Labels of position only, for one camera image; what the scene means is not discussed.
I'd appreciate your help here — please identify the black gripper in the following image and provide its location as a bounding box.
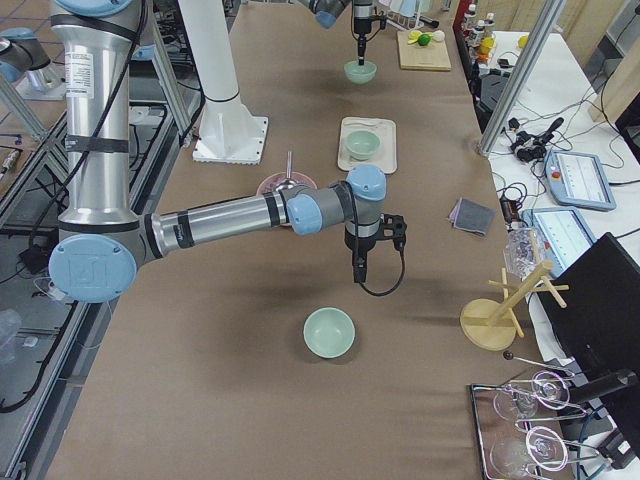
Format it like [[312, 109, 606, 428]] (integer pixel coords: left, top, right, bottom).
[[352, 16, 372, 66], [344, 232, 376, 284]]

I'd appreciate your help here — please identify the green bowl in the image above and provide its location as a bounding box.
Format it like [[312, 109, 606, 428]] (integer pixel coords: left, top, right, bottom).
[[344, 60, 377, 85], [303, 307, 356, 359], [344, 130, 381, 161]]

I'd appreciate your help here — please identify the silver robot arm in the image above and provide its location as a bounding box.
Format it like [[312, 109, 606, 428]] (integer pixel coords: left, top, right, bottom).
[[48, 1, 387, 303], [302, 0, 378, 66]]

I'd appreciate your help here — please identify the green lime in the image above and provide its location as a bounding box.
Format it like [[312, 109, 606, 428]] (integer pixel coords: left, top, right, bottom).
[[417, 33, 432, 46]]

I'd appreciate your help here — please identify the bamboo cutting board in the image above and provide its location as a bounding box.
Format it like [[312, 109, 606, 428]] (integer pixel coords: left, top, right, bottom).
[[396, 31, 451, 71]]

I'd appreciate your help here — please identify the white garlic bulb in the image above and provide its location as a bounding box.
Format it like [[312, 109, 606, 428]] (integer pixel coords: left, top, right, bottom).
[[432, 30, 445, 42]]

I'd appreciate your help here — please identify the beige serving tray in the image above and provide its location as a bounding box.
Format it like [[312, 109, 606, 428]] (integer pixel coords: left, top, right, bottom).
[[337, 117, 397, 174]]

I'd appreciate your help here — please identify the green bowl on tray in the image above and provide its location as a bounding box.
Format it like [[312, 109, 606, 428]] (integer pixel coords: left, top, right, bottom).
[[344, 130, 381, 161]]

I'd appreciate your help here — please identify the metal ice scoop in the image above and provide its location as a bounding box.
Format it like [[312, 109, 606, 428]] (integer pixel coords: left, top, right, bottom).
[[269, 150, 311, 191]]

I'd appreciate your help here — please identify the grey folded cloth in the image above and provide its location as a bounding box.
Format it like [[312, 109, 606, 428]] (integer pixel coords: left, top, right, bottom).
[[448, 197, 496, 236]]

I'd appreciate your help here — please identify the pink bowl with ice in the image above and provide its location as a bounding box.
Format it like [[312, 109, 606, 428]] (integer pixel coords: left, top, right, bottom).
[[256, 171, 317, 195]]

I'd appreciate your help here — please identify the wooden mug tree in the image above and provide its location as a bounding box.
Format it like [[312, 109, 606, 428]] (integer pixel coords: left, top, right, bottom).
[[459, 260, 569, 351]]

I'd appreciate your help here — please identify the lower teach pendant tablet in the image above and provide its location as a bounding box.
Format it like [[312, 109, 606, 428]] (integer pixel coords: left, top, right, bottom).
[[522, 207, 596, 277]]

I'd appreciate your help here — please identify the teach pendant tablet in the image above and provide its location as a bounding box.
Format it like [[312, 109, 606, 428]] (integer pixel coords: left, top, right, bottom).
[[522, 207, 596, 277], [545, 150, 617, 211]]

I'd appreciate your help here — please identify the wine glass rack tray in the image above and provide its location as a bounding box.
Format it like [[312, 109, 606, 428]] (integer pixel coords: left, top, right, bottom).
[[469, 384, 610, 479]]

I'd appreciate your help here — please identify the upper wine glass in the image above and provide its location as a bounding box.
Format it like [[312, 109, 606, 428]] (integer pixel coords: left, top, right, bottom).
[[493, 370, 570, 420]]

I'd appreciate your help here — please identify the black monitor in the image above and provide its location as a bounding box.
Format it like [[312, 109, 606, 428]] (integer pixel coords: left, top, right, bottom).
[[539, 232, 639, 453]]

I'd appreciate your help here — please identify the upper teach pendant tablet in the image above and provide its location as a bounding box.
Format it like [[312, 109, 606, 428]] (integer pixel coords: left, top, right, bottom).
[[545, 150, 617, 211]]

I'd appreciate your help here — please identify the lower wine glass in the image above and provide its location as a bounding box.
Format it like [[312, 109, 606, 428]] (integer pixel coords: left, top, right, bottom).
[[489, 426, 568, 479]]

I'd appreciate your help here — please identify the white wire cup rack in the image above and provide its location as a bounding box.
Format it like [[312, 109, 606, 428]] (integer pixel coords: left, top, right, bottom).
[[375, 0, 439, 30]]

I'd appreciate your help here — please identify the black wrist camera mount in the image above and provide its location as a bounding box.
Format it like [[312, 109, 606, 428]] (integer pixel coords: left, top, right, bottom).
[[376, 213, 407, 253]]

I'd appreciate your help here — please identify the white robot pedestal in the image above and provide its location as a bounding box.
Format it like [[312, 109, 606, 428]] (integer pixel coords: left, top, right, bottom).
[[179, 0, 268, 165]]

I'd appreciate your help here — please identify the aluminium frame post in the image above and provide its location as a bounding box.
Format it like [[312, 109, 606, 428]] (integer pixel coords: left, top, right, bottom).
[[477, 0, 566, 158]]

